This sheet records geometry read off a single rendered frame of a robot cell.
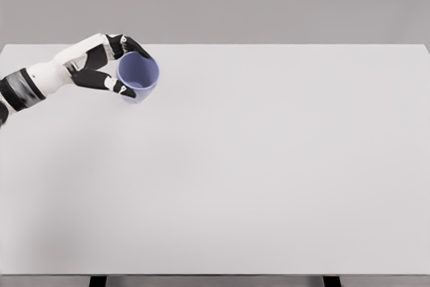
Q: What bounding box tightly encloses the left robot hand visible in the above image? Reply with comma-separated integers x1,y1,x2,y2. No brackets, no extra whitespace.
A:
52,33,152,98

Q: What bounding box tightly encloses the blue plastic cup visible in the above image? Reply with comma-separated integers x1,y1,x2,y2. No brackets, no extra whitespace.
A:
116,50,160,105

